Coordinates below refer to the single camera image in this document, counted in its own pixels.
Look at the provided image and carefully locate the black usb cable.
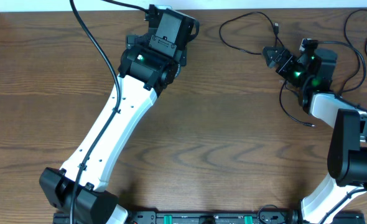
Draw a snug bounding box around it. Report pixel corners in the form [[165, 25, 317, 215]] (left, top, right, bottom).
[[218, 11, 317, 128]]

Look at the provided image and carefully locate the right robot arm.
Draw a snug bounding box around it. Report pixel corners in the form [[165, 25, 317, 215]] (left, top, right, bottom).
[[262, 40, 367, 223]]

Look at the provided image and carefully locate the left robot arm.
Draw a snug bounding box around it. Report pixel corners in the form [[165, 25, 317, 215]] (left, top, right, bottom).
[[39, 5, 200, 223]]

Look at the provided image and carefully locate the right camera black cable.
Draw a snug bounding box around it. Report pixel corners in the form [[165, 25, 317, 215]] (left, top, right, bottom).
[[315, 40, 367, 224]]

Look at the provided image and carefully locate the camera black cable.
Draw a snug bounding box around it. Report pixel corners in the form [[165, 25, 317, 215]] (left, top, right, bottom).
[[315, 40, 367, 224], [68, 0, 152, 224]]

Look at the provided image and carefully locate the left camera black cable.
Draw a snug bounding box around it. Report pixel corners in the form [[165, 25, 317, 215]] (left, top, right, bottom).
[[68, 0, 152, 224]]

